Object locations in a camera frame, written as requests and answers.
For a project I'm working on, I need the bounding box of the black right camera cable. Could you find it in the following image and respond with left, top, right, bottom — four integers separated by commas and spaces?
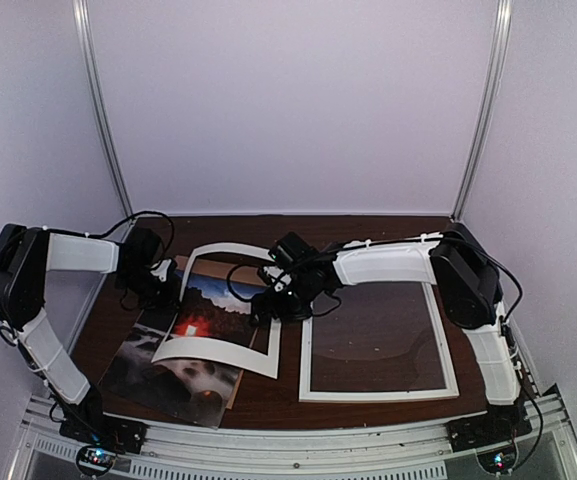
227, 263, 342, 319

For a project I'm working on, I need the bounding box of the brown cardboard backing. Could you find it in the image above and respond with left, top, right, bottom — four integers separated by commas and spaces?
174, 255, 266, 287

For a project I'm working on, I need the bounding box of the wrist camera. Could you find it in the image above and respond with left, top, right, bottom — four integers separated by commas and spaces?
269, 232, 319, 274
124, 227, 161, 269

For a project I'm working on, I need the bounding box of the white photo mat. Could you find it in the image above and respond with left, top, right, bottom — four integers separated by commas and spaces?
152, 242, 282, 379

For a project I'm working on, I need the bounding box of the white picture frame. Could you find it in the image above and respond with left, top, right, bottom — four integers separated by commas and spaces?
299, 282, 459, 403

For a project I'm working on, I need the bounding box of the left aluminium corner post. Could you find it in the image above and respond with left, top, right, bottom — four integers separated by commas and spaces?
72, 0, 134, 215

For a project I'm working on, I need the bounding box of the aluminium corner post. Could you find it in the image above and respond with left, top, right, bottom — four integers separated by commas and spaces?
72, 0, 134, 215
451, 0, 513, 221

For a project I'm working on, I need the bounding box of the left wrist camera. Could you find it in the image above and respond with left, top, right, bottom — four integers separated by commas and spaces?
124, 227, 161, 269

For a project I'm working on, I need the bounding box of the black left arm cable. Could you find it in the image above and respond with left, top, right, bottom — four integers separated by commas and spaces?
87, 211, 175, 266

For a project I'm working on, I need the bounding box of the clear acrylic sheet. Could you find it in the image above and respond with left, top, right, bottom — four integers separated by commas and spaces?
310, 282, 446, 393

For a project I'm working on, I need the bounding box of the aluminium front rail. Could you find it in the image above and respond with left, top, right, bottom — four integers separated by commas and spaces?
3, 393, 577, 479

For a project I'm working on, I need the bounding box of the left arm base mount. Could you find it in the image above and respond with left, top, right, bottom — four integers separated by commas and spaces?
52, 386, 147, 475

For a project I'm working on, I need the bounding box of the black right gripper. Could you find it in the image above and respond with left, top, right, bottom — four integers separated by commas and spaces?
252, 270, 321, 326

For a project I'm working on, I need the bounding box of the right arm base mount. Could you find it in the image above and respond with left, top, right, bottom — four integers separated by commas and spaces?
446, 399, 532, 477

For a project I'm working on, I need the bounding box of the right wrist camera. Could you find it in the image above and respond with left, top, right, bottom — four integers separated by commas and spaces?
269, 232, 319, 274

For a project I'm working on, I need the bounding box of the landscape photo print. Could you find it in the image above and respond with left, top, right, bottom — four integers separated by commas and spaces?
171, 273, 256, 347

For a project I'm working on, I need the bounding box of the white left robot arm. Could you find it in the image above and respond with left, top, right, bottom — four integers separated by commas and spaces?
0, 223, 180, 444

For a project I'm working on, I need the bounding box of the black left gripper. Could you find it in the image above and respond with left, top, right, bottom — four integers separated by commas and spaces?
117, 267, 183, 313

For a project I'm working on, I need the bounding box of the dark volcano photo print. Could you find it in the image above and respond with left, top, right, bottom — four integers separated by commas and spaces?
101, 309, 241, 428

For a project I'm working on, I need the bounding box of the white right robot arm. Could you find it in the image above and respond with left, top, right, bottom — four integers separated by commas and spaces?
250, 223, 523, 442

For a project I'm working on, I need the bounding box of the right aluminium corner post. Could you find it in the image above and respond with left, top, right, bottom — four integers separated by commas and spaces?
451, 0, 513, 221

